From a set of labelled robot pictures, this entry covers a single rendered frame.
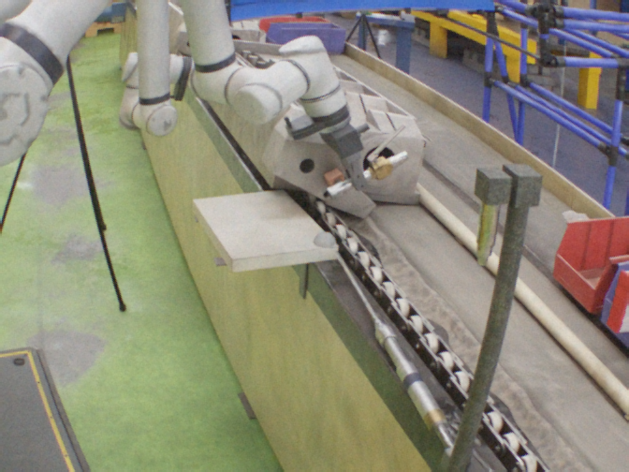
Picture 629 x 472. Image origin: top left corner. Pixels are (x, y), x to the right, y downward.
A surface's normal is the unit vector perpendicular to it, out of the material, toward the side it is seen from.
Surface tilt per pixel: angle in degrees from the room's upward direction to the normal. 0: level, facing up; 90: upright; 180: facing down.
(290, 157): 90
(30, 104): 91
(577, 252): 88
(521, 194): 90
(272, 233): 0
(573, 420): 0
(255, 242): 0
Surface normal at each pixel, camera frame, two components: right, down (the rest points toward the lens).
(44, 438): 0.07, -0.90
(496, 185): 0.32, 0.42
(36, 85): 0.76, 0.34
